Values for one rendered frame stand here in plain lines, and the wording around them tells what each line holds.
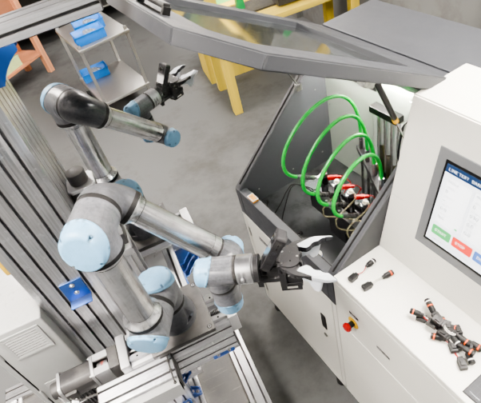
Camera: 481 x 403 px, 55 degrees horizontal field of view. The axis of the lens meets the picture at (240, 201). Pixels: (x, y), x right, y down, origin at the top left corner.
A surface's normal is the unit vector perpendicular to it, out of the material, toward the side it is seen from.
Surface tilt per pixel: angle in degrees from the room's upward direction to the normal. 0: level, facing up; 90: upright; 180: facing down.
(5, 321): 0
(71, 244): 83
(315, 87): 90
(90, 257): 82
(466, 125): 76
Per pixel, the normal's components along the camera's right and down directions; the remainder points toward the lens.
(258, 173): 0.51, 0.51
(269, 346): -0.22, -0.71
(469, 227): -0.86, 0.31
